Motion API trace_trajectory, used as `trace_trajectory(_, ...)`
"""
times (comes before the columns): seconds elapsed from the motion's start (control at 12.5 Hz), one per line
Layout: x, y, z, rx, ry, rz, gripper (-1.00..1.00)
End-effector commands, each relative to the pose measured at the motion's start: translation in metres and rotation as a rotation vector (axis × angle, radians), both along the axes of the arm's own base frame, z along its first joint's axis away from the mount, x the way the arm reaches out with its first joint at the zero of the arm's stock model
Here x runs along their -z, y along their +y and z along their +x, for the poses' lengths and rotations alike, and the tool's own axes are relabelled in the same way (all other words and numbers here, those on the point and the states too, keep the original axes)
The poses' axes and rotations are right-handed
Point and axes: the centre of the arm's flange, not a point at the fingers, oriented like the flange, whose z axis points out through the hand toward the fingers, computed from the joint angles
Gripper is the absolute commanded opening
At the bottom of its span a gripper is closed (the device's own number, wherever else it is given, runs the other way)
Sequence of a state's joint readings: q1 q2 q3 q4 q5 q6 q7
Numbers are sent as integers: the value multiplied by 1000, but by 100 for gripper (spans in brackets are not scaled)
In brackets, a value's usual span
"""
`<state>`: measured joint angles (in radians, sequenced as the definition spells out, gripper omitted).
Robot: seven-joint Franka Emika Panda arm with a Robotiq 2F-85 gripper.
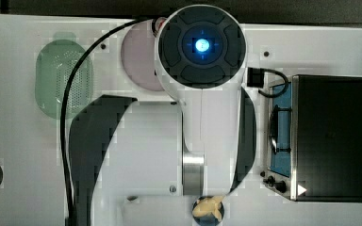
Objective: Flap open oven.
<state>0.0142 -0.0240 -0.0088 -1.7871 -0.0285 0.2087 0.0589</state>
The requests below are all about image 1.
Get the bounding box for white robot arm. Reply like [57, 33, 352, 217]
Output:
[154, 5, 248, 196]

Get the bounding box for black oven knobs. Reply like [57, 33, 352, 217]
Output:
[260, 171, 288, 193]

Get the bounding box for pink round plate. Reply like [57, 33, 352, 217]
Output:
[121, 20, 163, 91]

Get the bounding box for peeled banana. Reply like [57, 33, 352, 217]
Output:
[192, 196, 224, 221]

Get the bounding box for green perforated colander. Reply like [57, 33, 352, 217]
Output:
[35, 32, 93, 120]

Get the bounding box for black oven power cable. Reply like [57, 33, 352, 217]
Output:
[247, 67, 289, 98]

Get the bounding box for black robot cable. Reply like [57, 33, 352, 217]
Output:
[59, 17, 154, 226]

